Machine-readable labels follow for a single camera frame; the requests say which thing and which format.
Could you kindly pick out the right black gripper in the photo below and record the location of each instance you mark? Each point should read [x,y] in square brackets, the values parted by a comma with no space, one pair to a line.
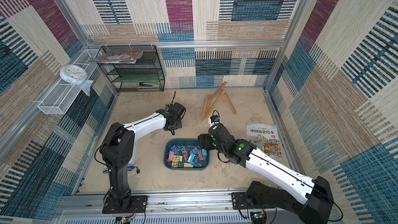
[204,141]

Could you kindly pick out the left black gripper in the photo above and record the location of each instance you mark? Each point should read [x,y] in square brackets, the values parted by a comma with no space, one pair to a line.
[179,126]

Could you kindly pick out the blue binder clip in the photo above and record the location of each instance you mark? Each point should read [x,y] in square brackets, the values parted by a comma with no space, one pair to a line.
[175,150]
[195,150]

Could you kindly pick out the pink binder clip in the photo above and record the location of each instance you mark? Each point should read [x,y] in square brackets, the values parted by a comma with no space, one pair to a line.
[170,156]
[200,155]
[184,155]

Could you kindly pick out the teal plastic storage box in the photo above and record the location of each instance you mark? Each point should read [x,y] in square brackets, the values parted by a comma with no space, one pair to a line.
[189,144]

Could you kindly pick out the olive yellow binder clip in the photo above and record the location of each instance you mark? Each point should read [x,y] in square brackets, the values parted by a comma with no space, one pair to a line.
[187,165]

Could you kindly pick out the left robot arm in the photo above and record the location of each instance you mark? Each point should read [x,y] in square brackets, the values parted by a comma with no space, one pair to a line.
[117,151]

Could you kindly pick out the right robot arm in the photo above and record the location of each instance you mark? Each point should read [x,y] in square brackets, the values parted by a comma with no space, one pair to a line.
[310,199]

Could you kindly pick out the wooden easel stand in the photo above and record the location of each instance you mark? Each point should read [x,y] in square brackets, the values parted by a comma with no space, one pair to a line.
[211,101]

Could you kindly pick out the colourful history picture book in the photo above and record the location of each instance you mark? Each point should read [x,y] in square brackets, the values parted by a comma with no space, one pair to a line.
[266,138]

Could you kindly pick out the white paper document pouch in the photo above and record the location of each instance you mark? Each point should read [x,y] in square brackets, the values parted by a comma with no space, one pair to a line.
[130,166]

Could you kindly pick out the magazine on shelf top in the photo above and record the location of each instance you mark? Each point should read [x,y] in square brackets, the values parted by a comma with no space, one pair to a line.
[118,58]

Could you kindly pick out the white round clock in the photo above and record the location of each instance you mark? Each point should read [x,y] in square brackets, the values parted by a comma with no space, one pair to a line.
[73,74]

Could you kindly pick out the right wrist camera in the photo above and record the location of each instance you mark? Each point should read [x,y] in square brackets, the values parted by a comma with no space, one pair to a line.
[213,120]

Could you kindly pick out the black wire mesh shelf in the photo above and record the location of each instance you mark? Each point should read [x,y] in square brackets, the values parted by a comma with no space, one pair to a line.
[146,75]

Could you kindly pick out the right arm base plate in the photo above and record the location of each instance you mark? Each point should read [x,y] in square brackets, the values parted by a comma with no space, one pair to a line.
[241,201]

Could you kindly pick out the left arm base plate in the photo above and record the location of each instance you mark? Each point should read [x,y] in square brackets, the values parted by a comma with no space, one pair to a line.
[128,205]

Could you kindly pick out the white wire wall basket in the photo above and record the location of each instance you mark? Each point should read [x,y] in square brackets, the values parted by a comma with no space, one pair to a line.
[59,98]

